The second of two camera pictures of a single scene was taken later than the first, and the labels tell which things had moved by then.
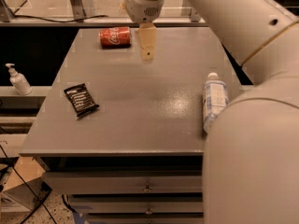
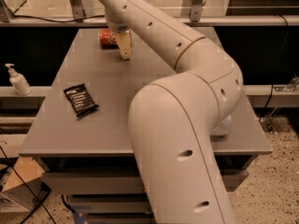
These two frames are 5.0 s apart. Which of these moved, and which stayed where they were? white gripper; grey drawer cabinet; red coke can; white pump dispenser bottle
Moved: white gripper
Stayed: grey drawer cabinet; white pump dispenser bottle; red coke can
